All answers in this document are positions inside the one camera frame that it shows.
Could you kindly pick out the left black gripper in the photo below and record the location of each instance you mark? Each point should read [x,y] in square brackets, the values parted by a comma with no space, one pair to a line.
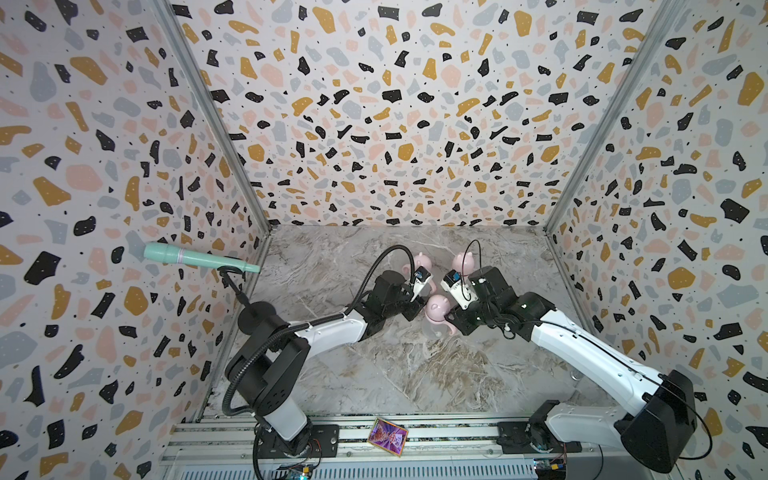
[418,308]

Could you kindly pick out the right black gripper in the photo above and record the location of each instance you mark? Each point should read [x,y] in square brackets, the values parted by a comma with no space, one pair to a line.
[462,322]

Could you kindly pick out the pink bottle cap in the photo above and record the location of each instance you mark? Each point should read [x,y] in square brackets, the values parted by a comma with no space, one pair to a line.
[423,260]
[437,307]

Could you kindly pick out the small clear baby bottle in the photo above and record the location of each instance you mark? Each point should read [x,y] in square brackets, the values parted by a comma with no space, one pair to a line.
[406,270]

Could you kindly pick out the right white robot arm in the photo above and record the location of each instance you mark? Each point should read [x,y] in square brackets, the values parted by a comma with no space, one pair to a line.
[654,417]

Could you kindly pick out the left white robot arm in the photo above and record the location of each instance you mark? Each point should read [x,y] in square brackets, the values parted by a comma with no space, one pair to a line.
[263,373]

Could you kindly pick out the black microphone stand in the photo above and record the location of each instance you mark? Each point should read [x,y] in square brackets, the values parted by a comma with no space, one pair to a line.
[249,303]

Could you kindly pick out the colourful holographic card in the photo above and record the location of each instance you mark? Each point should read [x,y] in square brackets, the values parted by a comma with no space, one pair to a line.
[388,437]

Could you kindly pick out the mint green microphone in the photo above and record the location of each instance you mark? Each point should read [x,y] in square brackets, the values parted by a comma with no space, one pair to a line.
[170,254]

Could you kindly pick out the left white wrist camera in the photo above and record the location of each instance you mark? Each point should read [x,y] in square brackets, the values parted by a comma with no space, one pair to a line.
[422,283]

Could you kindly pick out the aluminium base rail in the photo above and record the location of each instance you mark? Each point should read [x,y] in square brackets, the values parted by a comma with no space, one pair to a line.
[438,446]

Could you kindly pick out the right corner aluminium post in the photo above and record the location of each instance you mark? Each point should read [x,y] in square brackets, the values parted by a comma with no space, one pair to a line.
[662,22]

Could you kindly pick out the corner aluminium post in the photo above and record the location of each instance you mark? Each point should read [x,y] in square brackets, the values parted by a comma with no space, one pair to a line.
[662,22]
[173,32]

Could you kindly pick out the left corner aluminium post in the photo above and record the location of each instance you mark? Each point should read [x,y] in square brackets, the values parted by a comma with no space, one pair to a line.
[173,32]

